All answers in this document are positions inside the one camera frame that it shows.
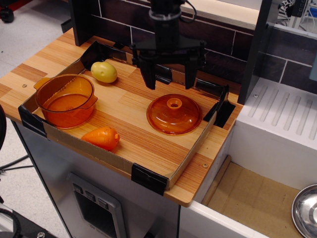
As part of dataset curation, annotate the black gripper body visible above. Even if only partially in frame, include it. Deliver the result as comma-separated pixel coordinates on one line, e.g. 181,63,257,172
130,18,206,67

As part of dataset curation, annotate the white toy sink unit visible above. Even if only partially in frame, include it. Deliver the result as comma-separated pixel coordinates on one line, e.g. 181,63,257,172
179,79,317,238

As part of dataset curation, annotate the yellow toy potato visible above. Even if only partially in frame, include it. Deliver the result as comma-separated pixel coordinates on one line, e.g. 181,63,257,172
91,61,117,83

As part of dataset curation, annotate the orange toy carrot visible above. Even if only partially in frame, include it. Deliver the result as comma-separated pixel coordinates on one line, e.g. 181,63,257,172
81,127,120,151

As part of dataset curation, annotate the orange transparent pot lid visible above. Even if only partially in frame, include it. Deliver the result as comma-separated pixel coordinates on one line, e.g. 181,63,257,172
147,94,202,135

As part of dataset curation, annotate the black chair wheel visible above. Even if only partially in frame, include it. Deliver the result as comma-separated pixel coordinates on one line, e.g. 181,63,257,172
0,6,14,23

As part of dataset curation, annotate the silver metal bowl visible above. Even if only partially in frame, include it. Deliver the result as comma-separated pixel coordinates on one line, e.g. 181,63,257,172
291,184,317,238

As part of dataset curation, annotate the grey toy oven front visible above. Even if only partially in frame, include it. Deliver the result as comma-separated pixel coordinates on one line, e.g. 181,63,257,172
14,123,180,238

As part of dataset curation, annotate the orange transparent pot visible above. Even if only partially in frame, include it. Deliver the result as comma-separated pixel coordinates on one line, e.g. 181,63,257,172
34,74,98,128

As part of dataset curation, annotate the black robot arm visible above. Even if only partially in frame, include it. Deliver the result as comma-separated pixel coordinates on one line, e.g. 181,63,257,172
130,0,206,89

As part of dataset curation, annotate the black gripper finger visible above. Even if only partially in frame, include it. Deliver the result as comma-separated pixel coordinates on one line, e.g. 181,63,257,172
185,56,199,89
139,58,156,90

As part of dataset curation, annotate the black floor cable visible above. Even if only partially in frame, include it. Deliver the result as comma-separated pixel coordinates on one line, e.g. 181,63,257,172
0,155,34,172

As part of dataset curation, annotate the cardboard fence with black tape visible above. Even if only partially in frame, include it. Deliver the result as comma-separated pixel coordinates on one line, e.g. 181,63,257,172
18,42,241,206

